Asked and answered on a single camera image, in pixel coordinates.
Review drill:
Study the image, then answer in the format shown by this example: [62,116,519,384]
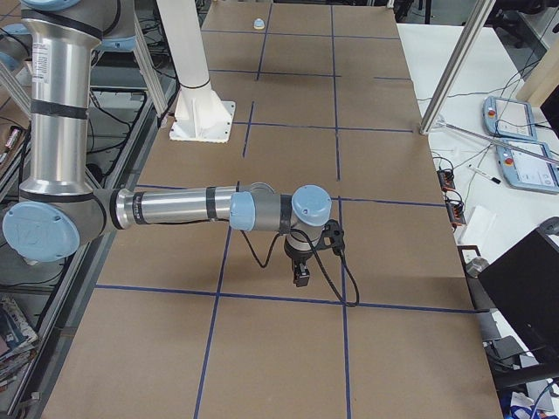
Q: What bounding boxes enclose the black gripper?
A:
[284,237,311,287]

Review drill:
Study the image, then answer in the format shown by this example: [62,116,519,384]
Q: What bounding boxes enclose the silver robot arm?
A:
[3,1,332,287]

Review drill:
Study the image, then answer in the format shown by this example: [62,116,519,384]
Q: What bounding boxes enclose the lower orange black connector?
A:
[445,199,466,229]

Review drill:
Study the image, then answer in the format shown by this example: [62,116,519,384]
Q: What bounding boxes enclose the orange black connector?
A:
[445,199,466,229]
[437,168,455,192]

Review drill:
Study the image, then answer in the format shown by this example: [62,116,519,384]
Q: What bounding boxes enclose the upper orange black connector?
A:
[437,168,455,192]

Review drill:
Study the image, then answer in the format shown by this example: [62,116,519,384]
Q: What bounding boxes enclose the grey metal cylinder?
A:
[465,257,490,278]

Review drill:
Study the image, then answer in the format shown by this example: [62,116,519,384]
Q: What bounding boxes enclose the black marker pen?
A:
[468,164,501,184]

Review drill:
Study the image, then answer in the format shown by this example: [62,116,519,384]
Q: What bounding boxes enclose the black monitor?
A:
[479,228,558,363]

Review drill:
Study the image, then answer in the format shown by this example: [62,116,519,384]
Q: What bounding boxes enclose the lower teach pendant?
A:
[496,138,558,194]

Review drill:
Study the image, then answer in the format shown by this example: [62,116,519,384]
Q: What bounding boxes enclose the teach pendant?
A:
[482,96,537,141]
[496,138,558,194]

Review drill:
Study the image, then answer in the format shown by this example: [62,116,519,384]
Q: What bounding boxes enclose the upper teach pendant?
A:
[482,96,537,141]

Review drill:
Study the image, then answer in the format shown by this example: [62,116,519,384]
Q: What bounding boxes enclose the stack of magazines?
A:
[1,294,38,391]

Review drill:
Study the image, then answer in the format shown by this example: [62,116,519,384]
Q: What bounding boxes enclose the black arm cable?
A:
[238,226,361,308]

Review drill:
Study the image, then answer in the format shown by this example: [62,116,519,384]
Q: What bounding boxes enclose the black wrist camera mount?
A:
[315,219,345,258]

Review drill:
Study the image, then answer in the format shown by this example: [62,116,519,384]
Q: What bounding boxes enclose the white camera post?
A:
[157,0,236,143]

